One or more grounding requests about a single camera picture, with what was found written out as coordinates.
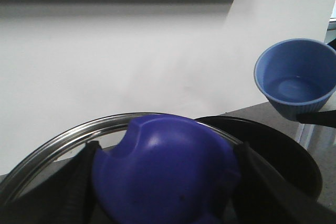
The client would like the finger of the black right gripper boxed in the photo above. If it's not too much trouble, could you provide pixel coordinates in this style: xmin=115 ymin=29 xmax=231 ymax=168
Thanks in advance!
xmin=296 ymin=110 xmax=336 ymax=127

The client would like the glass lid with blue knob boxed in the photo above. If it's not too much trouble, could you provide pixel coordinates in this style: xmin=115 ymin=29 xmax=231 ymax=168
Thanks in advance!
xmin=0 ymin=112 xmax=245 ymax=224

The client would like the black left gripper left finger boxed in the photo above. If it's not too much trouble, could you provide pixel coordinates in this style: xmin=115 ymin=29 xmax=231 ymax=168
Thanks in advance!
xmin=1 ymin=141 xmax=100 ymax=223

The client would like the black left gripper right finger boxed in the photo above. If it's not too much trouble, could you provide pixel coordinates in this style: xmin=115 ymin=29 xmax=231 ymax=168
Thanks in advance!
xmin=220 ymin=142 xmax=335 ymax=223

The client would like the dark blue cooking pot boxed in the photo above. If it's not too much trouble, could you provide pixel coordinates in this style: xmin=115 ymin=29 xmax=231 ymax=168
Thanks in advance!
xmin=196 ymin=116 xmax=322 ymax=200

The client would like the light blue ribbed cup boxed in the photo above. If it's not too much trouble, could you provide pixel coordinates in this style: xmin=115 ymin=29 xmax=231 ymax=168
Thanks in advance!
xmin=254 ymin=38 xmax=335 ymax=121

